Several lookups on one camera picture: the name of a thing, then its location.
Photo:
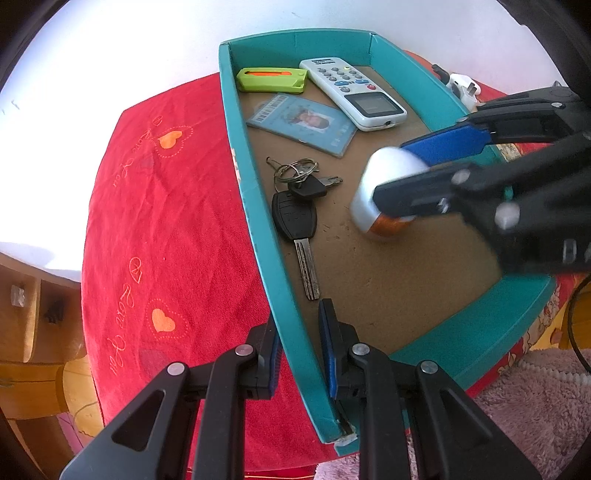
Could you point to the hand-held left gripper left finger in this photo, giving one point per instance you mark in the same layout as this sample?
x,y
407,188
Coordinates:
x,y
273,362

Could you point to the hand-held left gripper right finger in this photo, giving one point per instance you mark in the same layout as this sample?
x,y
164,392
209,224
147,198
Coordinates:
x,y
328,341

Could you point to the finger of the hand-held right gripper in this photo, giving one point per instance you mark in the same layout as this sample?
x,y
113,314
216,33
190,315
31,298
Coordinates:
x,y
415,198
443,145

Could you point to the orange bottle with white cap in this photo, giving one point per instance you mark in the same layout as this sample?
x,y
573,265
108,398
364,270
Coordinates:
x,y
392,164

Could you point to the white charger plug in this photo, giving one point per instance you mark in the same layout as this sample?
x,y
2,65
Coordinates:
x,y
464,87

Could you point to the teal cardboard box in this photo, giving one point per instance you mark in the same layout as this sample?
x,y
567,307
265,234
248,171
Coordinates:
x,y
415,277

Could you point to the white remote control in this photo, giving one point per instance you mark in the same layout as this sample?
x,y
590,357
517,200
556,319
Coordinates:
x,y
351,92

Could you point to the small black key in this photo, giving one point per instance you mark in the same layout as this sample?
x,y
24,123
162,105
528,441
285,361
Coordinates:
x,y
309,188

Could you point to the black car key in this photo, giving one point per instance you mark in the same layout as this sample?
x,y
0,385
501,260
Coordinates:
x,y
295,217

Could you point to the blue card holder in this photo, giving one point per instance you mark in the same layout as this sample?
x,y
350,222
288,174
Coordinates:
x,y
300,122

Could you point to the green utility knife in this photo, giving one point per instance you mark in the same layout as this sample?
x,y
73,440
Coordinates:
x,y
268,81

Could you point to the red floral printed cloth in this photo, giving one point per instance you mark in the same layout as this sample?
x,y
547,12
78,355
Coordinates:
x,y
175,221

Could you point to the pink fuzzy rug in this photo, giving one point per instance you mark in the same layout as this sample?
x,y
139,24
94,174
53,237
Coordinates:
x,y
531,415

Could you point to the wooden cabinet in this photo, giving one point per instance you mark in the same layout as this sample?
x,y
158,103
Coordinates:
x,y
27,332

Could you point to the small grey block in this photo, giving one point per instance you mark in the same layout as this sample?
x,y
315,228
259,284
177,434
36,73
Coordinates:
x,y
17,295

